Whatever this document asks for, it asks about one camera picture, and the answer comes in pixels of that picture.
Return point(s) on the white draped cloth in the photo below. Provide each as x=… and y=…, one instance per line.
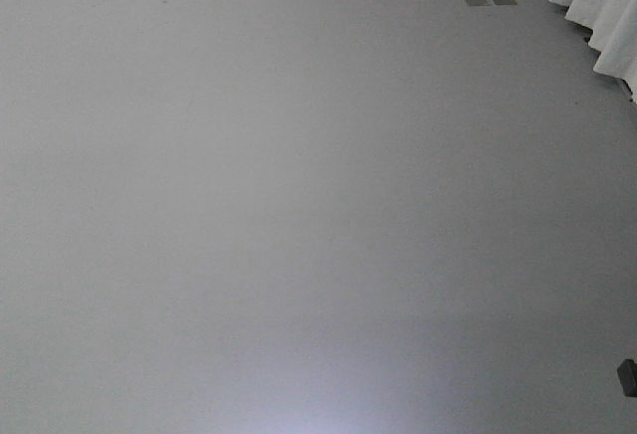
x=613, y=36

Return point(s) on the dark block at edge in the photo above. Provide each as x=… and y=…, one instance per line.
x=627, y=375

